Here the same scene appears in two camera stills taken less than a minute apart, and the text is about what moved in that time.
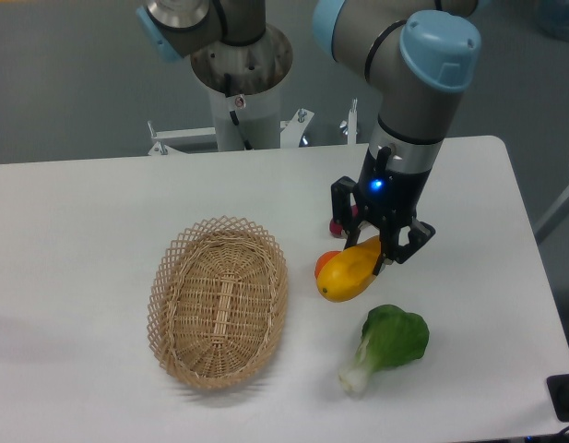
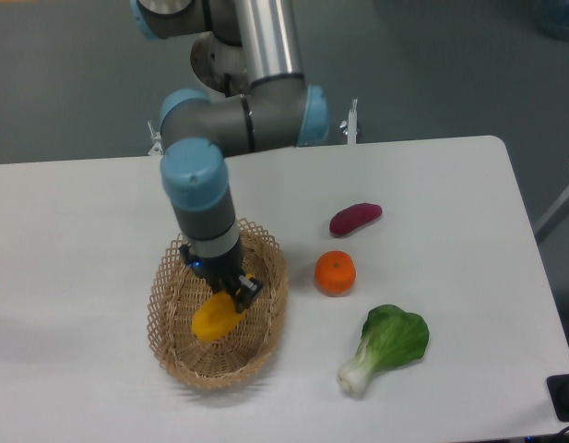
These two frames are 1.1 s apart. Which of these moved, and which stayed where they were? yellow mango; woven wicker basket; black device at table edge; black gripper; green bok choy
Moved: yellow mango; black gripper
Stayed: black device at table edge; woven wicker basket; green bok choy
